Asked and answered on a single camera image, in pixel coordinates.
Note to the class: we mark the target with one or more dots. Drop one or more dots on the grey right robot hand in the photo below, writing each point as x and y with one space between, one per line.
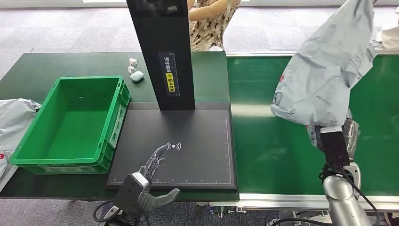
352 137

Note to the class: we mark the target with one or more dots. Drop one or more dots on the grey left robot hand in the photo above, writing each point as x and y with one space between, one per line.
156 159

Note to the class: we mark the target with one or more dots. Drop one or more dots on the grey plastic mailer package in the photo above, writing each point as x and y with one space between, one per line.
324 71

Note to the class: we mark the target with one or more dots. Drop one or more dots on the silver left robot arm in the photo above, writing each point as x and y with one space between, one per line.
110 215

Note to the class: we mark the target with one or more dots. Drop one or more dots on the black inbound scanner machine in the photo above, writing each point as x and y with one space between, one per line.
190 149

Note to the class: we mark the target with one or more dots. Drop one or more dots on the green conveyor belt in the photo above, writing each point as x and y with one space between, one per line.
265 140

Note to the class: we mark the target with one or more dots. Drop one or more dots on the black yellow ruler label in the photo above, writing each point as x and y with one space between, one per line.
170 84

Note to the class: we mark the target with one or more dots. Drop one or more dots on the white earbuds case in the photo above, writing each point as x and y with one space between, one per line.
137 75

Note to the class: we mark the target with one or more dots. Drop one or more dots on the green plastic crate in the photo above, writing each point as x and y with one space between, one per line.
74 131

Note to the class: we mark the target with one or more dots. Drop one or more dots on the small clear white object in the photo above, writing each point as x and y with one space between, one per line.
132 70
133 61

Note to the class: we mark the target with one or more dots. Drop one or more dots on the person in white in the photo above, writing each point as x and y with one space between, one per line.
388 39

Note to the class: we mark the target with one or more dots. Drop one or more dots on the person in patterned top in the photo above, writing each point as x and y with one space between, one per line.
207 28

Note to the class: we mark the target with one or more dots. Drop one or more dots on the crumpled grey mailer bag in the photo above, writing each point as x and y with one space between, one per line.
14 120

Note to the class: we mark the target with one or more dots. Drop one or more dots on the dark green table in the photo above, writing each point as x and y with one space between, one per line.
31 68

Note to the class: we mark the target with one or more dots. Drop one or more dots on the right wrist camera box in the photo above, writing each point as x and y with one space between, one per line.
333 146

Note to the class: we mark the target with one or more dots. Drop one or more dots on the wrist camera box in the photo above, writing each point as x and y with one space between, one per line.
129 192
333 146

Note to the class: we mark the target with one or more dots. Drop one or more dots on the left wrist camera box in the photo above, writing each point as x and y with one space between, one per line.
129 192

